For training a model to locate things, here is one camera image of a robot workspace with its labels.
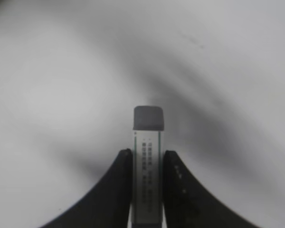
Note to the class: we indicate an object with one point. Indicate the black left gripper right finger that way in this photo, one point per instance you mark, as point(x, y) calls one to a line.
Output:
point(188, 204)

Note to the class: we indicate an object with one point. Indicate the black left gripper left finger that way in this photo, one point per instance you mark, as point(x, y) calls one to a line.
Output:
point(107, 204)

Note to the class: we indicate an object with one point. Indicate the grey white eraser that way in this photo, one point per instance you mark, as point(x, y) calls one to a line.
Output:
point(148, 152)

